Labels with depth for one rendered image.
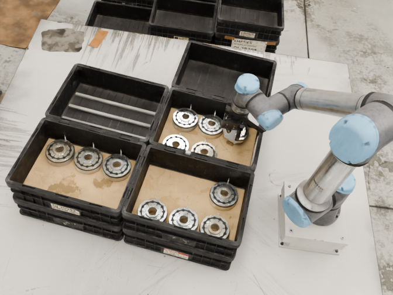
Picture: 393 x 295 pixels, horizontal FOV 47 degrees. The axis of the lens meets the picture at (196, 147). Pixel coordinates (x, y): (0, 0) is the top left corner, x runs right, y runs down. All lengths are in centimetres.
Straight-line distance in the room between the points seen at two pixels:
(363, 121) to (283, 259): 74
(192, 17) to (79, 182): 170
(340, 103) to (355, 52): 242
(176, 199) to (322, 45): 237
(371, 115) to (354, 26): 288
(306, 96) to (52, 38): 137
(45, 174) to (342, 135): 104
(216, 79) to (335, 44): 190
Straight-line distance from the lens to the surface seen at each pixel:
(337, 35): 389
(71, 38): 238
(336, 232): 175
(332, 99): 141
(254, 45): 285
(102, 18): 320
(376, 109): 122
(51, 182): 170
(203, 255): 162
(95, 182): 167
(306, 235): 170
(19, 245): 175
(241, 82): 148
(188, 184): 167
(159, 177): 168
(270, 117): 146
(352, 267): 183
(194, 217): 157
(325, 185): 137
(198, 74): 204
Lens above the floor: 224
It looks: 53 degrees down
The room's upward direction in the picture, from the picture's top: 10 degrees clockwise
